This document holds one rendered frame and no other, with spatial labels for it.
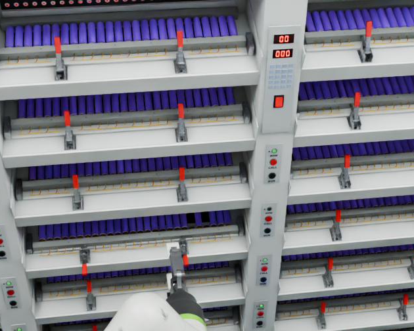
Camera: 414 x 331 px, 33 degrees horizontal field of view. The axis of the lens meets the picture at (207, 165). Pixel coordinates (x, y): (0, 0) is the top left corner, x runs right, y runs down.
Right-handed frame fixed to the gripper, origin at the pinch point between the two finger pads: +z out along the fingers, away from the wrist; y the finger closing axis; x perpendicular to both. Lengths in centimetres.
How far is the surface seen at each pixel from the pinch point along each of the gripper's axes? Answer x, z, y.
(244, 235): 21.9, 21.8, 5.6
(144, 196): -6.0, 16.5, -10.8
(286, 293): 35.6, 21.8, 25.9
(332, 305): 53, 31, 38
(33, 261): -35.9, 19.8, 9.1
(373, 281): 62, 23, 24
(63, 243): -27.7, 21.5, 4.9
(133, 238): -8.9, 21.2, 4.4
